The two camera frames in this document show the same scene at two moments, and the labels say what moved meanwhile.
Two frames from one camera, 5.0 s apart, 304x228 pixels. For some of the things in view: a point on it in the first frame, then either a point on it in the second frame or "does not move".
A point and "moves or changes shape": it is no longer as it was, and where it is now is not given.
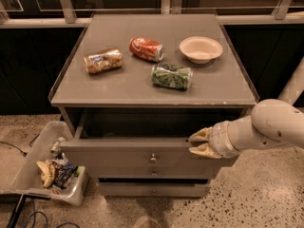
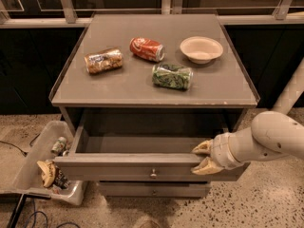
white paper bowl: x=200 y=49 does not move
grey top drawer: x=133 y=151 moves or changes shape
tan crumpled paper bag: x=47 y=172 does not move
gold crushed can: x=103 y=61 does not move
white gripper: x=219 y=139 -> x=221 y=152
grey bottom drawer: x=152 y=190 does not move
